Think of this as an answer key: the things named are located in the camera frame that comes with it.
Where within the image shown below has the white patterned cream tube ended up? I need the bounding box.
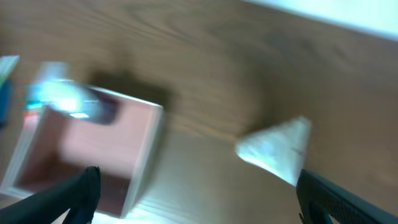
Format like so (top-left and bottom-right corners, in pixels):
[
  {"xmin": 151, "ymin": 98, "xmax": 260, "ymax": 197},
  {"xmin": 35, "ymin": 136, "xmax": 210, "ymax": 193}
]
[{"xmin": 235, "ymin": 116, "xmax": 312, "ymax": 187}]

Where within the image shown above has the blue disposable razor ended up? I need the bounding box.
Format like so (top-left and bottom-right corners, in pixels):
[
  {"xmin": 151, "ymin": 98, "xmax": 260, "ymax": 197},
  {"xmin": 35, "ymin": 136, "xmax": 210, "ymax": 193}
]
[{"xmin": 0, "ymin": 80, "xmax": 13, "ymax": 128}]

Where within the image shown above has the clear pump soap bottle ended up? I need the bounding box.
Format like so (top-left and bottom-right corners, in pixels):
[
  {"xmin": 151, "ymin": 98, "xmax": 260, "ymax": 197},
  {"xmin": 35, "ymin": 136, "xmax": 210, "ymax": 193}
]
[{"xmin": 25, "ymin": 62, "xmax": 119, "ymax": 125}]

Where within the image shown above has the green red toothpaste tube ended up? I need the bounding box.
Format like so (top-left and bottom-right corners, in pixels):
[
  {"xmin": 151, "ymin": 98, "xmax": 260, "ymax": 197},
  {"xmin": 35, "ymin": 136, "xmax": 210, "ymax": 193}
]
[{"xmin": 23, "ymin": 101, "xmax": 42, "ymax": 119}]

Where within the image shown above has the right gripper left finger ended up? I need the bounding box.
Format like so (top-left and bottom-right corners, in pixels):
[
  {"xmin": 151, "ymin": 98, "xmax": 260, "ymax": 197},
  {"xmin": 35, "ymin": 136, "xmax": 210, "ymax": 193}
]
[{"xmin": 1, "ymin": 166, "xmax": 101, "ymax": 224}]

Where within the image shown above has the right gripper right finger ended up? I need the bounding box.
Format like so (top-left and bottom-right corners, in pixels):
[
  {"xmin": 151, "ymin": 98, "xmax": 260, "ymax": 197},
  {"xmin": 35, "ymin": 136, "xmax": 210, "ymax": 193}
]
[{"xmin": 296, "ymin": 169, "xmax": 397, "ymax": 224}]

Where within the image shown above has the white open cardboard box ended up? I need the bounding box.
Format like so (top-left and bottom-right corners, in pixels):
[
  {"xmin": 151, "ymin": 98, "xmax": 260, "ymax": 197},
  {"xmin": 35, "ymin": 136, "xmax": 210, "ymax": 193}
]
[{"xmin": 1, "ymin": 87, "xmax": 164, "ymax": 218}]

